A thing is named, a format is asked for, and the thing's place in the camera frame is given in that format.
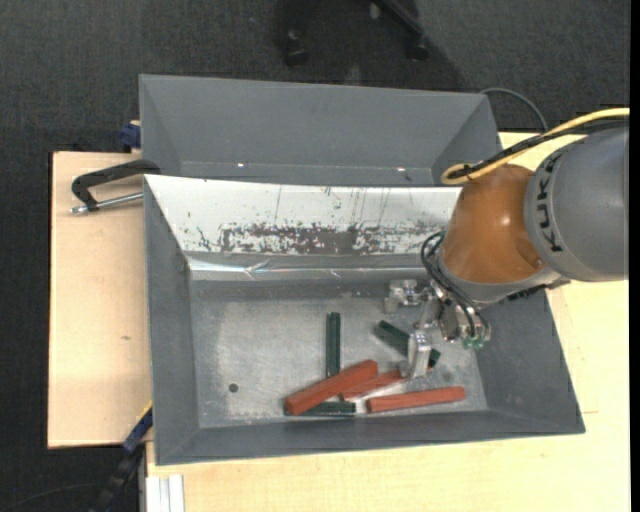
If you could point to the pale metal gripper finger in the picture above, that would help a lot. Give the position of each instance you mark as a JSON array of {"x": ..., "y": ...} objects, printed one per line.
[
  {"x": 419, "y": 356},
  {"x": 402, "y": 296}
]

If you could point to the dark green flat block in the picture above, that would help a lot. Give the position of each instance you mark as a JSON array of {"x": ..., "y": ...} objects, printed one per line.
[
  {"x": 333, "y": 345},
  {"x": 332, "y": 408},
  {"x": 392, "y": 336}
]

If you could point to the red-brown flat block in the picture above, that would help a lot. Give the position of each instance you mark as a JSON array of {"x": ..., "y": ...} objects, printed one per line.
[
  {"x": 415, "y": 399},
  {"x": 330, "y": 387},
  {"x": 372, "y": 385}
]

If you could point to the grey metal bin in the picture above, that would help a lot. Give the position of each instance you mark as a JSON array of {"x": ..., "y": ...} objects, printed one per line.
[{"x": 260, "y": 330}]

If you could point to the pale wood flat board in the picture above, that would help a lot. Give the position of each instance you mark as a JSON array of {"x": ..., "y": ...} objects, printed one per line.
[{"x": 95, "y": 310}]

